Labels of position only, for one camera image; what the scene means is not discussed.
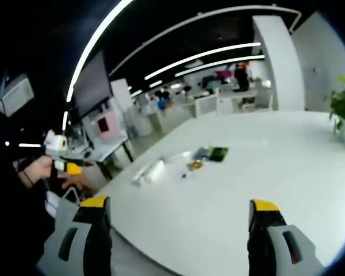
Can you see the white office partition desk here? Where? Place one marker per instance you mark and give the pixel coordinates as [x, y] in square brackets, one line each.
[212, 105]

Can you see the white skincare product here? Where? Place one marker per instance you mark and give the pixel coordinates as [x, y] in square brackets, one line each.
[176, 156]

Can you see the gold skincare jar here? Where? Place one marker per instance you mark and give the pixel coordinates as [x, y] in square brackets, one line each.
[195, 165]

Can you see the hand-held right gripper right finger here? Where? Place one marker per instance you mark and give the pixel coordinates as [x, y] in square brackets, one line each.
[279, 247]

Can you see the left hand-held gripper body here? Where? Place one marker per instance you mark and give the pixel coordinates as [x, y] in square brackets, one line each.
[55, 142]

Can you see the white side desk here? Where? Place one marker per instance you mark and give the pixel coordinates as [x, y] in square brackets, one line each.
[103, 152]

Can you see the pink box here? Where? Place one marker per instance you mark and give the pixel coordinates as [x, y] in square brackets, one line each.
[106, 125]

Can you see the white square pillar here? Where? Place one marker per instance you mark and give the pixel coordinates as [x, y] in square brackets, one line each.
[279, 63]

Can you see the person's left hand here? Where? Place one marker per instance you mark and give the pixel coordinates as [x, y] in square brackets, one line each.
[40, 171]

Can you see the long curved ceiling light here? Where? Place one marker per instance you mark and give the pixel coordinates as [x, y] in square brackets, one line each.
[89, 49]

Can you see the dark monitor screen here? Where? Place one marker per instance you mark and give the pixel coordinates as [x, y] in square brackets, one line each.
[92, 83]

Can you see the ceiling air conditioner unit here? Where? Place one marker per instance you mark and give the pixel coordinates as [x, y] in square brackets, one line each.
[15, 95]

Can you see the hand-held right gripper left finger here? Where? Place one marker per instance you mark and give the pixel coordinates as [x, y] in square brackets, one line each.
[74, 244]

